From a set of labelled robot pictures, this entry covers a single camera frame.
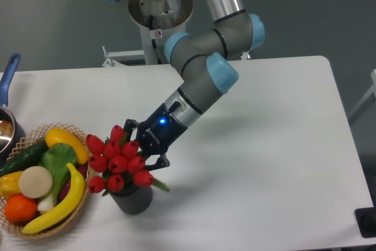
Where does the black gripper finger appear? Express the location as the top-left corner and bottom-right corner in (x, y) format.
(123, 119), (139, 139)
(143, 153), (170, 171)

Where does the grey ribbed vase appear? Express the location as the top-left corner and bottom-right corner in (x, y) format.
(110, 184), (153, 215)

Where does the black device at edge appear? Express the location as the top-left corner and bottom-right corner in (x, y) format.
(354, 207), (375, 238)

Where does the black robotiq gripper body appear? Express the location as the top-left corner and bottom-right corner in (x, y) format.
(135, 102), (188, 157)

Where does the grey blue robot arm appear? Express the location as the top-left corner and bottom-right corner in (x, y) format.
(107, 0), (265, 170)

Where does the green cucumber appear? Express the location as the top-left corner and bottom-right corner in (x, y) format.
(1, 140), (48, 177)

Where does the steel pot blue handle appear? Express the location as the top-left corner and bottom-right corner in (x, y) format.
(1, 53), (25, 167)

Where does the red tulip bouquet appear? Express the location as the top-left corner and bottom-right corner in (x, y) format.
(86, 125), (170, 196)

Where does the woven wicker basket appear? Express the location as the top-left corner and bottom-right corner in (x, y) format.
(1, 123), (90, 240)

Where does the beige round disc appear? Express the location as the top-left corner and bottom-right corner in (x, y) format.
(18, 166), (52, 199)

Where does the black pedestal cable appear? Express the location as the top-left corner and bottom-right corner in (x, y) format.
(148, 14), (163, 65)

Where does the dark red vegetable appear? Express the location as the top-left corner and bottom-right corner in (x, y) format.
(58, 165), (88, 202)

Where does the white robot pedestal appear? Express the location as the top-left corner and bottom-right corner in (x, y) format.
(101, 0), (194, 68)

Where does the yellow bell pepper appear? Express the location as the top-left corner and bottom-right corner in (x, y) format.
(1, 171), (23, 199)

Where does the orange fruit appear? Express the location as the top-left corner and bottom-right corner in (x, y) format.
(4, 195), (37, 223)

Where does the white frame at right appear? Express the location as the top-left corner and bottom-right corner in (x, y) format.
(347, 69), (375, 126)

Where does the yellow banana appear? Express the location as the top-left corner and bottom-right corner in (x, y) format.
(22, 163), (85, 235)

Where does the green bok choy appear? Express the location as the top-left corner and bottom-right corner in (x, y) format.
(38, 143), (78, 213)

